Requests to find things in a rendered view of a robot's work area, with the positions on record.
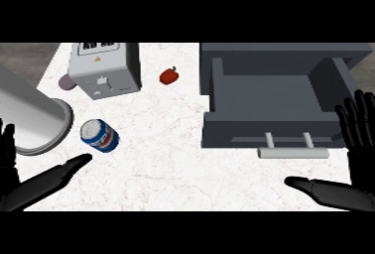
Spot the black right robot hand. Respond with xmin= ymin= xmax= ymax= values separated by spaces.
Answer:
xmin=283 ymin=89 xmax=375 ymax=212

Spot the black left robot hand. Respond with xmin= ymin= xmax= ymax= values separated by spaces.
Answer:
xmin=0 ymin=118 xmax=94 ymax=212

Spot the blue and white can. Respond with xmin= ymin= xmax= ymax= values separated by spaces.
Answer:
xmin=79 ymin=118 xmax=121 ymax=154

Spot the dark grey open drawer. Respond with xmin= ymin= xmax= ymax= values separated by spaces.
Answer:
xmin=200 ymin=57 xmax=363 ymax=150

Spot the large white cylinder appliance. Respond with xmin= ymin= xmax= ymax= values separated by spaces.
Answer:
xmin=0 ymin=64 xmax=75 ymax=157

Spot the mauve round object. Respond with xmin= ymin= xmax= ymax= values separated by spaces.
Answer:
xmin=57 ymin=73 xmax=79 ymax=91

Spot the dark grey cabinet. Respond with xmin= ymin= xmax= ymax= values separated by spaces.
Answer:
xmin=197 ymin=42 xmax=375 ymax=96

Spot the grey toaster appliance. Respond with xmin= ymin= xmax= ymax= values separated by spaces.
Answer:
xmin=67 ymin=42 xmax=143 ymax=101

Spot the red bell pepper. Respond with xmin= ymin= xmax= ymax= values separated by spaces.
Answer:
xmin=158 ymin=65 xmax=180 ymax=86

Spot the pale grey drawer handle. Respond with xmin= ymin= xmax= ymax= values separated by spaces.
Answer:
xmin=256 ymin=132 xmax=329 ymax=160

